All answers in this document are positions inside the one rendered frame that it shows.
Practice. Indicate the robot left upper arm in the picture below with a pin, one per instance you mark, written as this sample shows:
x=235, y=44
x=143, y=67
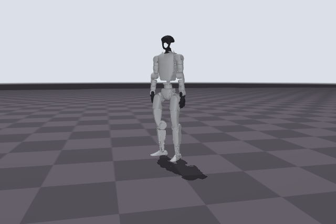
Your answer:
x=179, y=58

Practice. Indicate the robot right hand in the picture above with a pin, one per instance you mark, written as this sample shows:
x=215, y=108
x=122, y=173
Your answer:
x=152, y=96

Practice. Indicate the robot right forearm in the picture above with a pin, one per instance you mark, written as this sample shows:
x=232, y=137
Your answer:
x=153, y=85

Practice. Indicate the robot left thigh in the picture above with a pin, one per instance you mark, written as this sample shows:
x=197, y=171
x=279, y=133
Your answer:
x=175, y=110

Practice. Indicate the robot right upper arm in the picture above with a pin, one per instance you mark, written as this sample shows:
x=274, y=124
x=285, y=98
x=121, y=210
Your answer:
x=155, y=75

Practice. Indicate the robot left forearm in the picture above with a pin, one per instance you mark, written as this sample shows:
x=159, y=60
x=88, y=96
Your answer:
x=181, y=85

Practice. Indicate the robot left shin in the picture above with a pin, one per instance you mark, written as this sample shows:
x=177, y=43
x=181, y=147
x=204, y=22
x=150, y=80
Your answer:
x=177, y=135

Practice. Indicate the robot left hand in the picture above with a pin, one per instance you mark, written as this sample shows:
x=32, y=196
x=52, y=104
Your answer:
x=182, y=100

